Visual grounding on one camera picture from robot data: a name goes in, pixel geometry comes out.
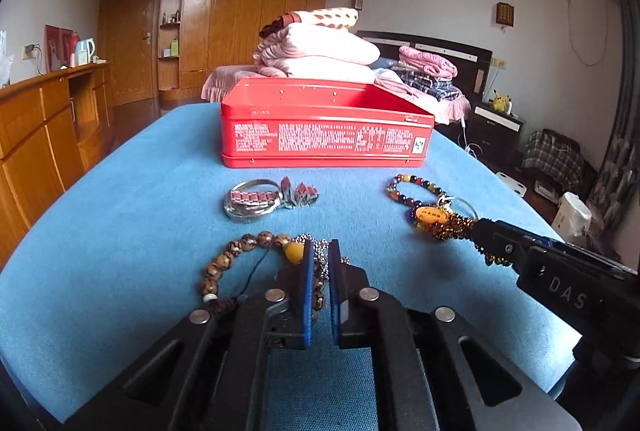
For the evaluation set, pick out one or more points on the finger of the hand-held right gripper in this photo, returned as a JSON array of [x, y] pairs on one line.
[[500, 238]]

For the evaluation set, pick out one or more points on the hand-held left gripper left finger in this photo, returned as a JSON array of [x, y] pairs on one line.
[[307, 291]]

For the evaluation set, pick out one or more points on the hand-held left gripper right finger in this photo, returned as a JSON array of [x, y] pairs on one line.
[[336, 296]]

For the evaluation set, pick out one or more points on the silver wristwatch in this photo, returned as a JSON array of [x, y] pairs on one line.
[[250, 198]]

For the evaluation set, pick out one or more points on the red tin box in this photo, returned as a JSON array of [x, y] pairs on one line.
[[320, 136]]

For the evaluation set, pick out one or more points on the white bathroom scale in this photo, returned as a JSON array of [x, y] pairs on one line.
[[512, 183]]

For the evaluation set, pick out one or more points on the plaid bag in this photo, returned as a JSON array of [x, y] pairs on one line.
[[552, 158]]

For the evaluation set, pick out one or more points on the dark nightstand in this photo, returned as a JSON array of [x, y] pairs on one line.
[[497, 136]]

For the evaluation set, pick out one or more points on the patterned curtain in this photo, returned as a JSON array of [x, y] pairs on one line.
[[617, 181]]

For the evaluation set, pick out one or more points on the yellow plush toy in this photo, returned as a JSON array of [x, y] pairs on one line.
[[500, 101]]

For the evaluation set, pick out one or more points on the bed with dark headboard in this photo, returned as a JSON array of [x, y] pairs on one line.
[[450, 108]]

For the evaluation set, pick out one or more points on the plaid folded clothes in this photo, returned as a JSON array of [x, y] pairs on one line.
[[432, 86]]

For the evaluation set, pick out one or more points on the blue tablecloth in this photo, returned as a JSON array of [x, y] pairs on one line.
[[125, 231]]

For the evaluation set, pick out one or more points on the pink folded clothes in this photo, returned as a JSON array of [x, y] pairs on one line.
[[430, 60]]

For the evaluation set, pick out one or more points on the pink folded quilt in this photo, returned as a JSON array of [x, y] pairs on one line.
[[325, 43], [330, 70]]

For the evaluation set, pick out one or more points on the spotted cream folded blanket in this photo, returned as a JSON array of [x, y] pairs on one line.
[[327, 17]]

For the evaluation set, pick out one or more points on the wooden wardrobe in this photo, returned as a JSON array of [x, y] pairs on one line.
[[250, 11]]

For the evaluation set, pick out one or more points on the wooden door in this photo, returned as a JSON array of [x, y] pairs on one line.
[[127, 46]]

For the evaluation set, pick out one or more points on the wooden sideboard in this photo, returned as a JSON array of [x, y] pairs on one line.
[[35, 136]]

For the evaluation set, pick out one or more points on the white electric kettle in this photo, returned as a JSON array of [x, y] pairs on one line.
[[86, 52]]

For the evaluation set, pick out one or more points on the red thermos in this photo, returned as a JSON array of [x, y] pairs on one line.
[[71, 47]]

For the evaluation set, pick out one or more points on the red framed picture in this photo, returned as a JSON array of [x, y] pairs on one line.
[[52, 48]]

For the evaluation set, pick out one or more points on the clear plastic bag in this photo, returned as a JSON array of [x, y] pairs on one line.
[[5, 61]]

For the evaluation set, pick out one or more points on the yellowed wall socket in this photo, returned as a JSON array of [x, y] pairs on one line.
[[499, 62]]

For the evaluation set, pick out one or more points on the wooden wall calendar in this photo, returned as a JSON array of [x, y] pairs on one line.
[[505, 13]]

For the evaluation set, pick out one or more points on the wall socket with plug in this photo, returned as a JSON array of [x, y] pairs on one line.
[[30, 51]]

